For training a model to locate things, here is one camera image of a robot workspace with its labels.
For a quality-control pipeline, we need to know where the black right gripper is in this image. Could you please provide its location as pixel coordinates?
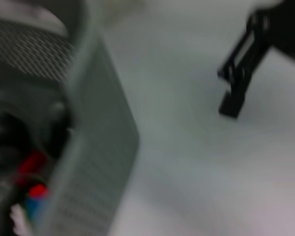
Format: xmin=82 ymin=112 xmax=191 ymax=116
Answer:
xmin=217 ymin=0 xmax=295 ymax=119

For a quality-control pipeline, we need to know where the dark red building brick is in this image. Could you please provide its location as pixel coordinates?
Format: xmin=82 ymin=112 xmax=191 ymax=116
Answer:
xmin=16 ymin=151 xmax=49 ymax=174

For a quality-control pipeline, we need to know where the bright red slope block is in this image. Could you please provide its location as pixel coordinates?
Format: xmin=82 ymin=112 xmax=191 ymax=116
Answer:
xmin=28 ymin=183 xmax=50 ymax=199

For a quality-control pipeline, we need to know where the blue square block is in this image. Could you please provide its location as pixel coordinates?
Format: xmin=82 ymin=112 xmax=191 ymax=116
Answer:
xmin=24 ymin=197 xmax=48 ymax=219

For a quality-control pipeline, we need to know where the white building block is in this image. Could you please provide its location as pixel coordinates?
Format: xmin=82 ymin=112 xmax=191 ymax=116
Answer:
xmin=9 ymin=205 xmax=28 ymax=234

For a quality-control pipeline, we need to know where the grey-green perforated storage basket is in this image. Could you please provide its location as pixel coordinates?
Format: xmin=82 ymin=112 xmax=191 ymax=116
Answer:
xmin=0 ymin=0 xmax=141 ymax=236

